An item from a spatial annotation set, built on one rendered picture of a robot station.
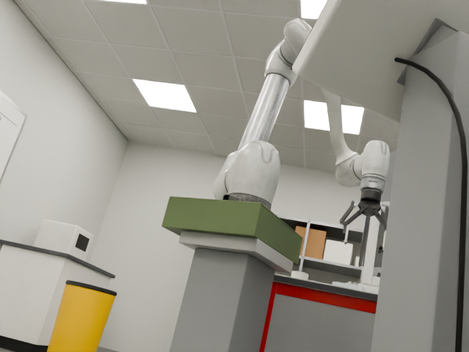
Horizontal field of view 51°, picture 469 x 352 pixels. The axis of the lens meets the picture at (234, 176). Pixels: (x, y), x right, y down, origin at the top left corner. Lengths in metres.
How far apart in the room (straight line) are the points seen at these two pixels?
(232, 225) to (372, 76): 0.69
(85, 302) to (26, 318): 0.97
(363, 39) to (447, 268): 0.43
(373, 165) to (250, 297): 0.74
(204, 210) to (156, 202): 5.11
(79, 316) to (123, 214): 2.96
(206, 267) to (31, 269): 3.47
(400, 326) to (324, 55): 0.47
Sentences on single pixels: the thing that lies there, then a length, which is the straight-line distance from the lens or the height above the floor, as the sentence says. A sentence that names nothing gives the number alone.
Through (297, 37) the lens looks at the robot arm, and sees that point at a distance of 1.99.
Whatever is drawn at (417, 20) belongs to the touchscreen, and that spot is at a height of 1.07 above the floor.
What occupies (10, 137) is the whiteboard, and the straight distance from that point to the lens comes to 4.94.
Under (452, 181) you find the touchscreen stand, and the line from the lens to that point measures 0.80.
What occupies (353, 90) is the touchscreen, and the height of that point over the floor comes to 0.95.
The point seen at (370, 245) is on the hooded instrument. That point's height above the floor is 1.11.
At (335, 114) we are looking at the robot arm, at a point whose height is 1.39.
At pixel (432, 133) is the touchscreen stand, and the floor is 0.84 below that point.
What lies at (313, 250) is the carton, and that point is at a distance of 5.71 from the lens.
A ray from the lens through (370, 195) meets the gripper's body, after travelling 1.91.
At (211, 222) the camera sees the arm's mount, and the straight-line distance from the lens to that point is 1.52.
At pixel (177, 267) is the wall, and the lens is 6.35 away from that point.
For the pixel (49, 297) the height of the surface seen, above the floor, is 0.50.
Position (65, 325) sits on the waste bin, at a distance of 4.03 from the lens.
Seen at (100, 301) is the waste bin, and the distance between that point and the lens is 4.02.
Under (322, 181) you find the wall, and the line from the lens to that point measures 6.43.
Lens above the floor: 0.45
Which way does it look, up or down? 19 degrees up
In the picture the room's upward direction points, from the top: 13 degrees clockwise
